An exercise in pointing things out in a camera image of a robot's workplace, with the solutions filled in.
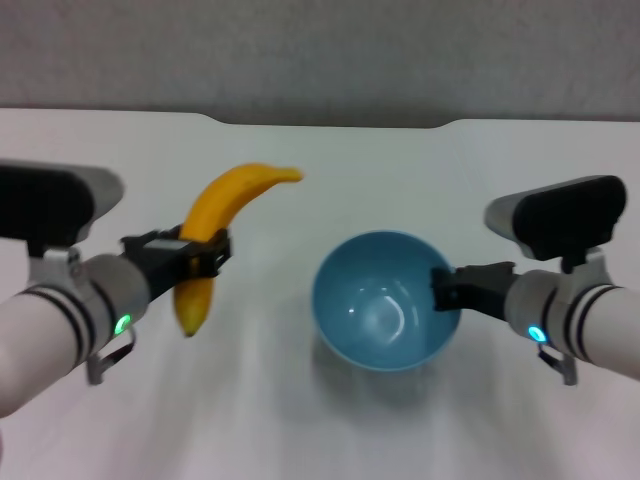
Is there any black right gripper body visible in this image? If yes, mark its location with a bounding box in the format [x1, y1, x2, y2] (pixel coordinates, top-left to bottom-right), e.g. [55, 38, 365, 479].
[451, 260, 517, 322]

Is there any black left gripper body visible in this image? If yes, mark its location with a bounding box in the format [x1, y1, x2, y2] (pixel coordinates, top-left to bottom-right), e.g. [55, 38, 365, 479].
[119, 228, 195, 304]

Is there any blue bowl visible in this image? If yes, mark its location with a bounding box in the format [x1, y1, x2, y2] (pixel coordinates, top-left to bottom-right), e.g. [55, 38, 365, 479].
[312, 229, 464, 373]

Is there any yellow banana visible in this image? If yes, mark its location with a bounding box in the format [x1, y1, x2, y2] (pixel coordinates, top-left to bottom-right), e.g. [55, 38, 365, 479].
[172, 162, 305, 339]

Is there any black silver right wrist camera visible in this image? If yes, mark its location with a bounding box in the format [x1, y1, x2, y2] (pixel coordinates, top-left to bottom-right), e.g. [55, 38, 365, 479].
[483, 174, 629, 274]

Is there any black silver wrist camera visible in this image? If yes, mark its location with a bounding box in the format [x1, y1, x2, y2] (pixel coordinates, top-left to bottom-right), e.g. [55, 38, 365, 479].
[0, 159, 126, 261]
[483, 174, 629, 274]

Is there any grey right wrist bracket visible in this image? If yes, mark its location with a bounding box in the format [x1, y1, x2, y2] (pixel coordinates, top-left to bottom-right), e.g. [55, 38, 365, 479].
[537, 347, 580, 387]

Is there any grey wrist bracket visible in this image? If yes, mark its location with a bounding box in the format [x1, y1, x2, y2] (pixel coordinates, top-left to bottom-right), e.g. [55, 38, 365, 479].
[85, 327, 138, 385]
[537, 347, 580, 387]

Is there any grey left wrist bracket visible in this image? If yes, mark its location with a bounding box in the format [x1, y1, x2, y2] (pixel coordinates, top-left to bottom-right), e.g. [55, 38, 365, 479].
[85, 327, 138, 385]

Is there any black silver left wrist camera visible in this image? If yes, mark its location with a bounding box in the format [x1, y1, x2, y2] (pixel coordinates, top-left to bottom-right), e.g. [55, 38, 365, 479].
[0, 159, 126, 261]

